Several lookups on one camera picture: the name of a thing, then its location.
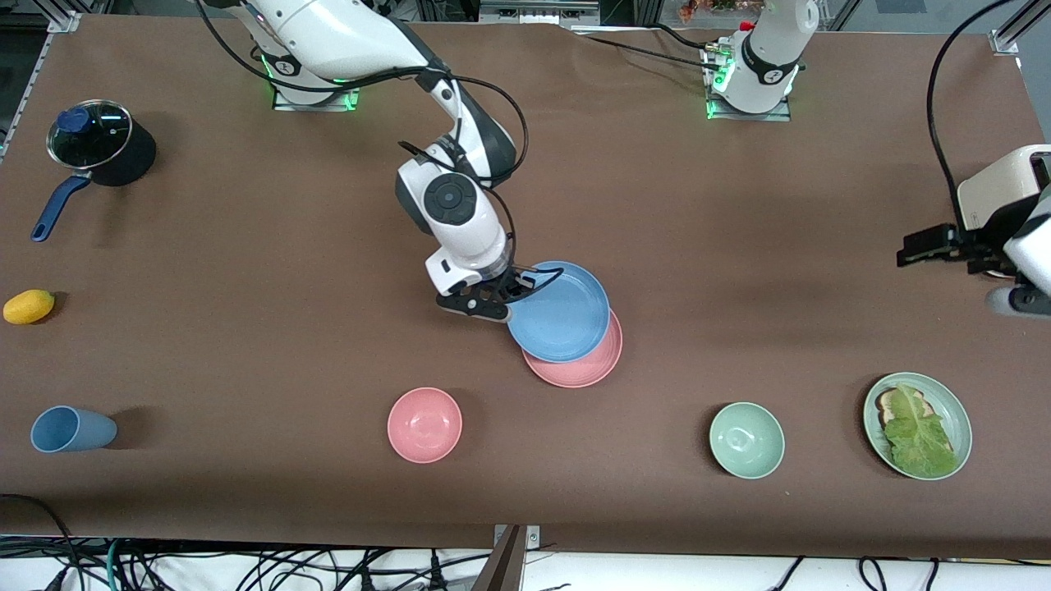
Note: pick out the yellow lemon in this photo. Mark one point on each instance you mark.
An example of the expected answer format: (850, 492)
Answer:
(29, 307)

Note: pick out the blue plate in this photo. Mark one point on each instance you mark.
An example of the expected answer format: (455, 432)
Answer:
(558, 316)

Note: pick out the pink bowl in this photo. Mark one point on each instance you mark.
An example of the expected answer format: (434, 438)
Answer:
(424, 425)

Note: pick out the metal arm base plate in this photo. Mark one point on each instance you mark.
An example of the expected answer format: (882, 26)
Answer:
(356, 98)
(772, 116)

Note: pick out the glass lid blue knob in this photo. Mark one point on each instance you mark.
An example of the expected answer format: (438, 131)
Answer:
(98, 131)

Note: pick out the mint green bowl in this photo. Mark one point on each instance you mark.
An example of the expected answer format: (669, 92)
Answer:
(746, 440)

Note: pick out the brown table cover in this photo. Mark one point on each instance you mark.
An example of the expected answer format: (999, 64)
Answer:
(739, 205)

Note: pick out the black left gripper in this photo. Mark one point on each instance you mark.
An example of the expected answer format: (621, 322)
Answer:
(974, 243)

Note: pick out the toast bread slice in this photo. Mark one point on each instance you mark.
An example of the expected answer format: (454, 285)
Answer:
(885, 402)

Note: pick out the aluminium frame profile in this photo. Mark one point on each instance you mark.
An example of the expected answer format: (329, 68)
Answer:
(66, 18)
(1018, 29)

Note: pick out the beige rounded appliance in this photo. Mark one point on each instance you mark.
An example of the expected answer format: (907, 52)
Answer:
(998, 185)

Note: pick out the blue cup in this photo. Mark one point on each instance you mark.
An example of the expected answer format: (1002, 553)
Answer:
(74, 430)

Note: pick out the mint green plate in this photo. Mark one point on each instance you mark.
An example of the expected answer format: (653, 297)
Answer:
(950, 410)

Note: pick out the green lettuce leaf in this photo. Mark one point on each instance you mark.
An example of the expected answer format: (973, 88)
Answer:
(915, 435)

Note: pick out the pink plate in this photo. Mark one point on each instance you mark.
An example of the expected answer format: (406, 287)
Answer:
(591, 371)

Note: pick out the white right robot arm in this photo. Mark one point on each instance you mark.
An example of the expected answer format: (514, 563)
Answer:
(345, 37)

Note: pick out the small metal bracket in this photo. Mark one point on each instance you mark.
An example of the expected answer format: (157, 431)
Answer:
(534, 538)

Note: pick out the grey metal frame bar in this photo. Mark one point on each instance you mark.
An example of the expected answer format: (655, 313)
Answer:
(534, 10)

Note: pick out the grey pole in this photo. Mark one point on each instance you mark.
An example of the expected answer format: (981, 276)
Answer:
(502, 570)

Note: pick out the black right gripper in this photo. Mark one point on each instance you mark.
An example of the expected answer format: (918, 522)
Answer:
(511, 284)

